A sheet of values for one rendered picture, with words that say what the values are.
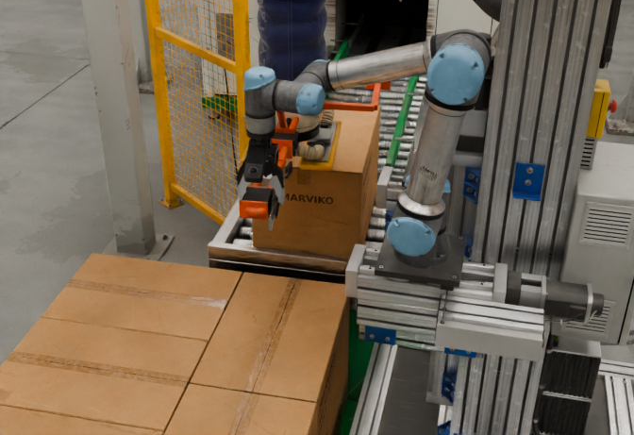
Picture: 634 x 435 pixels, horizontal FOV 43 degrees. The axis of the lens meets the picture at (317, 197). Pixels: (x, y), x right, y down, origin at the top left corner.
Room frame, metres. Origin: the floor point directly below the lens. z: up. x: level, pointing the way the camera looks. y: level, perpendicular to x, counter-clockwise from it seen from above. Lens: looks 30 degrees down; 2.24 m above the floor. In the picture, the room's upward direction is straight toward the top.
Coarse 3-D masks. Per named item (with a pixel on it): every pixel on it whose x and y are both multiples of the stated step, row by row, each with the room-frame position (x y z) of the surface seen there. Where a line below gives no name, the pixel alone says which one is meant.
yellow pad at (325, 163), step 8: (320, 120) 2.54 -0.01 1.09; (336, 128) 2.47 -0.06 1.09; (336, 136) 2.41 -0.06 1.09; (312, 144) 2.34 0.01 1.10; (320, 144) 2.29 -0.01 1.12; (328, 144) 2.34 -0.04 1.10; (336, 144) 2.35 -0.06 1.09; (328, 152) 2.28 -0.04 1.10; (304, 160) 2.23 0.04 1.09; (312, 160) 2.23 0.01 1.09; (320, 160) 2.23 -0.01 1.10; (328, 160) 2.24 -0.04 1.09; (304, 168) 2.21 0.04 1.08; (312, 168) 2.21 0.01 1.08; (320, 168) 2.20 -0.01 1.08; (328, 168) 2.20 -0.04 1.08
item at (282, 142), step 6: (276, 132) 2.17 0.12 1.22; (282, 132) 2.17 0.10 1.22; (288, 132) 2.17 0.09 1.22; (294, 132) 2.17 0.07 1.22; (276, 138) 2.13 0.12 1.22; (282, 138) 2.13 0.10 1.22; (288, 138) 2.13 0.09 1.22; (294, 138) 2.12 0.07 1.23; (282, 144) 2.09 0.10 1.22; (288, 144) 2.09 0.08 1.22; (294, 144) 2.10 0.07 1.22; (294, 150) 2.10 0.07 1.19; (288, 156) 2.09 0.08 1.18; (294, 156) 2.10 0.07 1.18
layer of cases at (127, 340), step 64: (64, 320) 2.13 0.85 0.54; (128, 320) 2.12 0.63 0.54; (192, 320) 2.13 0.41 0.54; (256, 320) 2.13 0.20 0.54; (320, 320) 2.13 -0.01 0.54; (0, 384) 1.81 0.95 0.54; (64, 384) 1.82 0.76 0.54; (128, 384) 1.82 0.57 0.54; (192, 384) 1.82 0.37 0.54; (256, 384) 1.82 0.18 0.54; (320, 384) 1.82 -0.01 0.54
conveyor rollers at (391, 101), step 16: (400, 80) 4.30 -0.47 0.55; (336, 96) 4.08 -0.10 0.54; (352, 96) 4.07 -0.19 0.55; (368, 96) 4.06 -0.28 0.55; (384, 96) 4.11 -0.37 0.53; (400, 96) 4.09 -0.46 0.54; (416, 96) 4.08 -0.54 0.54; (384, 112) 3.85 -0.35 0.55; (416, 112) 3.89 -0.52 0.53; (384, 128) 3.66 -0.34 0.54; (384, 144) 3.48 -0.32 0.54; (400, 144) 3.47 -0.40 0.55; (384, 160) 3.30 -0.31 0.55; (400, 160) 3.30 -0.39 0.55; (384, 224) 2.75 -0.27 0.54; (240, 240) 2.61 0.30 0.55; (368, 240) 2.67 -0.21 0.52
